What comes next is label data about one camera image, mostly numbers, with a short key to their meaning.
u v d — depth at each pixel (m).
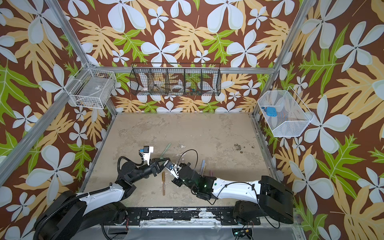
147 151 0.70
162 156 0.96
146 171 0.69
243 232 0.74
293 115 0.78
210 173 0.88
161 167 0.72
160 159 0.72
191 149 0.60
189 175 0.57
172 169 0.63
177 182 0.68
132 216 0.74
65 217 0.42
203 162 0.93
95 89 0.86
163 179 0.86
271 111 0.86
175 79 0.97
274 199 0.42
